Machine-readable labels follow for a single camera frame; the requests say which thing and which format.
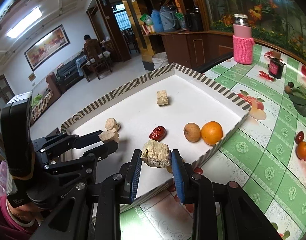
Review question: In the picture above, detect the red jujube date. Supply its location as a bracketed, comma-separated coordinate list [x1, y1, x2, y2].
[295, 131, 305, 145]
[149, 126, 167, 141]

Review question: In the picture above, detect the brown longan fruit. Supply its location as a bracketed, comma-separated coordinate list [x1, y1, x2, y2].
[183, 122, 201, 142]

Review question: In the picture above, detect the orange mandarin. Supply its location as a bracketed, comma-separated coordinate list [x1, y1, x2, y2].
[296, 141, 306, 160]
[201, 121, 224, 146]

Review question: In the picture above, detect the round beige cake piece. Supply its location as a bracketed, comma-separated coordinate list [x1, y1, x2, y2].
[157, 90, 169, 106]

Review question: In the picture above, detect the person's left hand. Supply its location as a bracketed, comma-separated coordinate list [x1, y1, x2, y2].
[6, 200, 45, 223]

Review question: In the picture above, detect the dark sofa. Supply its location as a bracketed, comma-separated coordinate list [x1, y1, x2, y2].
[56, 60, 84, 94]

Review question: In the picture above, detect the wooden chair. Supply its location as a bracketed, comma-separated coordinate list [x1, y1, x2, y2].
[86, 51, 112, 80]

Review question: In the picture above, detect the white striped-rim tray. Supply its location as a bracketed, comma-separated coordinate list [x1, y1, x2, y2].
[60, 62, 252, 214]

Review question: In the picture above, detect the green checkered fruit tablecloth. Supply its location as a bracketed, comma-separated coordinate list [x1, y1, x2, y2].
[119, 43, 306, 240]

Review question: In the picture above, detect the seated person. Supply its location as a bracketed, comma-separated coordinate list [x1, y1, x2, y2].
[83, 35, 102, 59]

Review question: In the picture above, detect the framed landscape painting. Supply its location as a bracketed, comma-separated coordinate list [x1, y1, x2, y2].
[24, 24, 70, 72]

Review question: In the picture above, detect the white plastic bucket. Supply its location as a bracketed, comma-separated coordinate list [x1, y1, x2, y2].
[152, 52, 169, 69]

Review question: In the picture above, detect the ceiling fluorescent light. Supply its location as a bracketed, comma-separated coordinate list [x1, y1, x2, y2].
[6, 7, 42, 39]

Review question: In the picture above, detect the blue thermos jug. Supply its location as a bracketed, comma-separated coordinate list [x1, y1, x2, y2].
[151, 9, 164, 33]

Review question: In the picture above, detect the dark wooden cabinet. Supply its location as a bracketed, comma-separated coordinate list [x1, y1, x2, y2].
[146, 31, 233, 69]

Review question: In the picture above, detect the brown kiwi fruit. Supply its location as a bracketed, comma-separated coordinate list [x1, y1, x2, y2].
[284, 85, 292, 94]

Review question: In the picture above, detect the green leafy vegetable pile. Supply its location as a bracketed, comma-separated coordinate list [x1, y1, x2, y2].
[288, 86, 306, 118]

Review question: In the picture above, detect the dark red-label jar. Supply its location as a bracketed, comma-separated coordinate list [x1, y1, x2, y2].
[268, 50, 285, 79]

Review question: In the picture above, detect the grey-blue thermos jug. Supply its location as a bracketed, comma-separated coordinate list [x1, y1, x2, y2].
[160, 6, 176, 32]

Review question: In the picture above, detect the pink sleeved bottle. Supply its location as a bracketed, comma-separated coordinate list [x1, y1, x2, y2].
[233, 14, 255, 65]

